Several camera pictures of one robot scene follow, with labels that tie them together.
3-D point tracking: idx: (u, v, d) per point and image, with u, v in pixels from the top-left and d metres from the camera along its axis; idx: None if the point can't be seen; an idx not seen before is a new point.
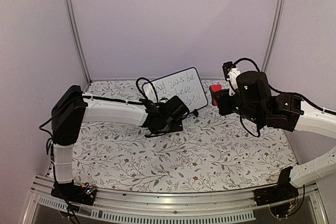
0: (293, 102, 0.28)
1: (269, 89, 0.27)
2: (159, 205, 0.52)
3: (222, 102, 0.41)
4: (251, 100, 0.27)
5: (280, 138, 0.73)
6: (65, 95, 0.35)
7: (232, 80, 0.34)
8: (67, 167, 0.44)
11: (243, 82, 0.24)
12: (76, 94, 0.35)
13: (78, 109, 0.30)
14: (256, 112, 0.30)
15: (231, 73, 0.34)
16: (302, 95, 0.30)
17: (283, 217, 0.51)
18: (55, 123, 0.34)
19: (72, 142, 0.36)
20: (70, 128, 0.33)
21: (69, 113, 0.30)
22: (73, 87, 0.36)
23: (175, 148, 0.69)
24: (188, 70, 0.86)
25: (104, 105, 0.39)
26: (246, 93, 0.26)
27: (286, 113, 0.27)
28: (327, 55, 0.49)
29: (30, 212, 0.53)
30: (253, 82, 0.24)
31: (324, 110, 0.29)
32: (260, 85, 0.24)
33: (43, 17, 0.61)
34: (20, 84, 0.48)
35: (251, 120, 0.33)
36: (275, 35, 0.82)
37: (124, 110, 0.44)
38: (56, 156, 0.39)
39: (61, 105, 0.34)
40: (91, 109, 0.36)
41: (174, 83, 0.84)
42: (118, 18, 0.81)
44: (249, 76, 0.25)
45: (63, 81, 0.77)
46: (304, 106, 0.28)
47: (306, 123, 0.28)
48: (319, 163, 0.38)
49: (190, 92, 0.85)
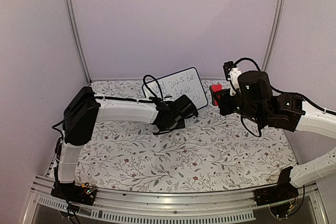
0: (294, 102, 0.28)
1: (271, 89, 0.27)
2: (159, 205, 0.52)
3: (223, 103, 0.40)
4: (252, 100, 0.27)
5: (280, 138, 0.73)
6: (77, 96, 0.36)
7: (233, 80, 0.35)
8: (73, 167, 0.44)
11: (245, 82, 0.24)
12: (88, 95, 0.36)
13: (92, 109, 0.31)
14: (257, 112, 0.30)
15: (232, 72, 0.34)
16: (303, 95, 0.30)
17: (283, 217, 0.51)
18: (69, 124, 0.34)
19: (84, 142, 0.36)
20: (84, 128, 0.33)
21: (83, 113, 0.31)
22: (84, 87, 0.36)
23: (175, 148, 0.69)
24: (188, 70, 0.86)
25: (117, 104, 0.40)
26: (248, 93, 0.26)
27: (287, 113, 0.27)
28: (327, 55, 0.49)
29: (30, 212, 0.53)
30: (254, 82, 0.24)
31: (325, 110, 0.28)
32: (262, 85, 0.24)
33: (43, 17, 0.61)
34: (20, 85, 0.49)
35: (253, 120, 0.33)
36: (275, 35, 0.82)
37: (136, 108, 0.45)
38: (64, 156, 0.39)
39: (74, 106, 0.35)
40: (104, 109, 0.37)
41: (174, 83, 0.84)
42: (118, 18, 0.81)
44: (250, 75, 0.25)
45: (63, 81, 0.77)
46: (305, 106, 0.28)
47: (307, 123, 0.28)
48: (320, 163, 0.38)
49: (190, 92, 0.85)
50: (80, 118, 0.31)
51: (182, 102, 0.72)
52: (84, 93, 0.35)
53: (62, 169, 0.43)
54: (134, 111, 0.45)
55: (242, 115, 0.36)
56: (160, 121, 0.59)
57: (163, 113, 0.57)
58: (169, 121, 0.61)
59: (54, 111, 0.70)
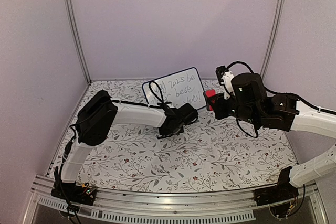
0: (288, 102, 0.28)
1: (264, 91, 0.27)
2: (159, 205, 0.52)
3: (218, 107, 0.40)
4: (246, 102, 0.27)
5: (280, 138, 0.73)
6: (93, 99, 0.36)
7: (226, 83, 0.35)
8: (78, 167, 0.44)
11: (238, 84, 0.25)
12: (104, 98, 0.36)
13: (110, 113, 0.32)
14: (253, 113, 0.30)
15: (224, 76, 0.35)
16: (297, 95, 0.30)
17: (283, 217, 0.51)
18: (85, 126, 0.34)
19: (97, 142, 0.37)
20: (100, 130, 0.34)
21: (103, 115, 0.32)
22: (101, 91, 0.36)
23: (175, 148, 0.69)
24: (188, 70, 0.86)
25: (133, 107, 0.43)
26: (241, 95, 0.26)
27: (282, 113, 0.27)
28: (327, 54, 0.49)
29: (30, 212, 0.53)
30: (248, 84, 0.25)
31: (320, 109, 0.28)
32: (254, 86, 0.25)
33: (43, 17, 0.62)
34: (20, 85, 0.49)
35: (249, 121, 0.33)
36: (275, 35, 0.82)
37: (148, 113, 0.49)
38: (73, 155, 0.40)
39: (90, 108, 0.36)
40: (122, 112, 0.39)
41: (174, 83, 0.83)
42: (118, 17, 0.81)
44: (244, 77, 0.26)
45: (63, 80, 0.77)
46: (300, 106, 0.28)
47: (302, 123, 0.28)
48: (319, 163, 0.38)
49: (190, 91, 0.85)
50: (100, 119, 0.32)
51: (186, 108, 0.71)
52: (101, 96, 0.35)
53: (68, 169, 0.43)
54: (146, 116, 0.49)
55: (237, 117, 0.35)
56: (167, 125, 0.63)
57: (169, 118, 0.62)
58: (175, 127, 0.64)
59: (54, 111, 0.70)
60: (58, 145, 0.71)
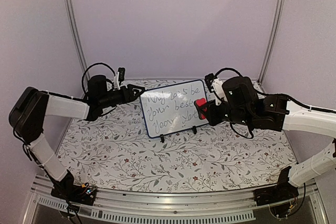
0: (279, 102, 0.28)
1: (253, 92, 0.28)
2: (159, 205, 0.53)
3: (211, 114, 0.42)
4: (239, 104, 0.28)
5: (280, 138, 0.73)
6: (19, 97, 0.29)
7: (216, 90, 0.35)
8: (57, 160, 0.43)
11: (227, 87, 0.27)
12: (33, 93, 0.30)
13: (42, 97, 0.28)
14: (246, 115, 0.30)
15: (214, 83, 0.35)
16: (288, 95, 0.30)
17: (283, 217, 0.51)
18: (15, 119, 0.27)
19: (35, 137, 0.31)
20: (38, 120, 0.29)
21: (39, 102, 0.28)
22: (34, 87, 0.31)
23: (175, 148, 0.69)
24: (194, 82, 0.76)
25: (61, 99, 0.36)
26: (232, 97, 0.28)
27: (272, 114, 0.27)
28: (327, 54, 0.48)
29: (30, 212, 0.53)
30: (237, 86, 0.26)
31: (311, 107, 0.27)
32: (244, 88, 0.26)
33: (43, 17, 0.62)
34: (20, 83, 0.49)
35: (243, 123, 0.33)
36: (275, 34, 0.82)
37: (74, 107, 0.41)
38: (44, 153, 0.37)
39: (23, 100, 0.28)
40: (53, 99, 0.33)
41: (175, 94, 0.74)
42: (117, 16, 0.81)
44: (234, 81, 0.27)
45: (62, 80, 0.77)
46: (290, 106, 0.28)
47: (294, 123, 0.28)
48: (316, 162, 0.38)
49: (191, 105, 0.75)
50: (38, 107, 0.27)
51: (88, 83, 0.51)
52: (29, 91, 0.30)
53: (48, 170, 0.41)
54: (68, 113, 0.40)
55: (231, 121, 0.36)
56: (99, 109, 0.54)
57: (93, 107, 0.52)
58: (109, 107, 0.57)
59: None
60: (58, 146, 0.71)
